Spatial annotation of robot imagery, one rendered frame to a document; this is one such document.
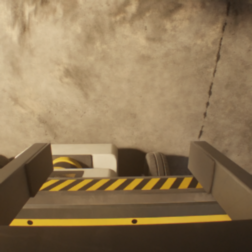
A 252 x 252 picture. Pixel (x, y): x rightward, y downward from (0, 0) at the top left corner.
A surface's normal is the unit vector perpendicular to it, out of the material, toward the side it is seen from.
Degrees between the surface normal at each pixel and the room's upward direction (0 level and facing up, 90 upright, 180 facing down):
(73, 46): 0
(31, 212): 0
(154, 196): 0
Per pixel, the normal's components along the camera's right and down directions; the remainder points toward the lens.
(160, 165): 0.01, -0.74
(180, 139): 0.03, 0.25
